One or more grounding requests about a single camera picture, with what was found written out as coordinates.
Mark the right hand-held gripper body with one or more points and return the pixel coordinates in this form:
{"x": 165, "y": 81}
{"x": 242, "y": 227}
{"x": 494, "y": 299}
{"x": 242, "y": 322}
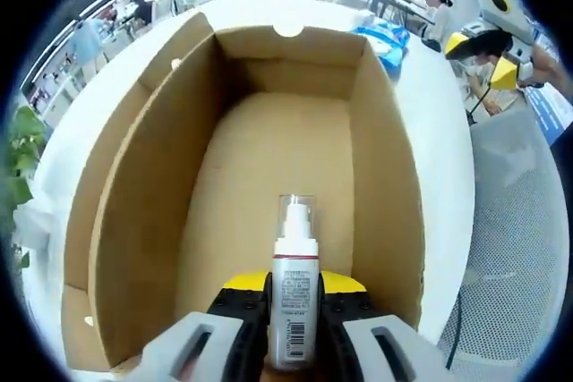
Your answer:
{"x": 515, "y": 19}

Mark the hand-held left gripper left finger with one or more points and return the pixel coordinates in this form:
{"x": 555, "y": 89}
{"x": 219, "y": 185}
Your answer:
{"x": 179, "y": 350}

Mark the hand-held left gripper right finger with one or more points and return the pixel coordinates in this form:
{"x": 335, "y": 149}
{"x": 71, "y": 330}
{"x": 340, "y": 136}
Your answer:
{"x": 380, "y": 346}

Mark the blue wet wipes pack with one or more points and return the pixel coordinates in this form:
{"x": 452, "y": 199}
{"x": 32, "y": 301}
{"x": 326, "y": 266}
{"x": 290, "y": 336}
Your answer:
{"x": 391, "y": 57}

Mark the silver blue soft pouch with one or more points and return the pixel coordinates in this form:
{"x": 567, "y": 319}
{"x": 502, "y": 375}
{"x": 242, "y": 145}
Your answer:
{"x": 365, "y": 19}

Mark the white spray bottle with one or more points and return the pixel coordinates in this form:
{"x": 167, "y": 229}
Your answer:
{"x": 295, "y": 283}

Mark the brown cardboard shoe box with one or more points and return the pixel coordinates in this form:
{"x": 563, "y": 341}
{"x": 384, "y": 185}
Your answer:
{"x": 291, "y": 131}

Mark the person's right hand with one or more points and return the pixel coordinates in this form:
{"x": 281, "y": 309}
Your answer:
{"x": 548, "y": 66}

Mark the blue white poster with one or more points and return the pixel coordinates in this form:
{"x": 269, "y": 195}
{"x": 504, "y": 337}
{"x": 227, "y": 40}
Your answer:
{"x": 548, "y": 109}

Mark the white mesh office chair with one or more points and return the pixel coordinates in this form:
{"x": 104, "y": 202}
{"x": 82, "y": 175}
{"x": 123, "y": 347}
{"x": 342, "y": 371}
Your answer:
{"x": 510, "y": 230}

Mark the potted green plant white pot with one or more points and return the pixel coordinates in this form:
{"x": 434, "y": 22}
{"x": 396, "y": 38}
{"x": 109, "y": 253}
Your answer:
{"x": 24, "y": 154}

